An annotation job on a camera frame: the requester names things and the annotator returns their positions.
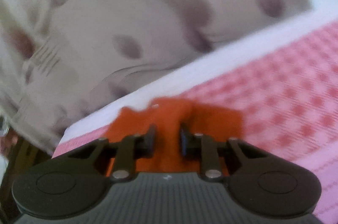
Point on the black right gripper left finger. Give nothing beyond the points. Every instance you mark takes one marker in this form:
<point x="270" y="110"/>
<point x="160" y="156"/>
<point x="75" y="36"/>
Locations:
<point x="76" y="181"/>

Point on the pink checkered bed sheet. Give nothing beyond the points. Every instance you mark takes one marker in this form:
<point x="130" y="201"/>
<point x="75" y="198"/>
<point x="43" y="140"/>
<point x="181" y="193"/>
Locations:
<point x="288" y="99"/>

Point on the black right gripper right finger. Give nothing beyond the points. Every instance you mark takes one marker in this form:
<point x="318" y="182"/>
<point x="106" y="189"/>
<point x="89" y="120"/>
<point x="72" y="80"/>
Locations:
<point x="257" y="180"/>

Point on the beige leaf-patterned curtain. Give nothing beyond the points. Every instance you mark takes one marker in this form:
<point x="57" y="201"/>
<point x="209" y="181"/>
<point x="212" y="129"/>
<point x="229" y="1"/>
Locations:
<point x="61" y="60"/>

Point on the orange small garment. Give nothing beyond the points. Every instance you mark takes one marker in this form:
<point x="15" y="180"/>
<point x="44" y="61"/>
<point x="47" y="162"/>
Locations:
<point x="168" y="114"/>

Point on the white mattress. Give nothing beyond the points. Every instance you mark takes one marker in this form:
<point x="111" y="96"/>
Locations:
<point x="216" y="63"/>

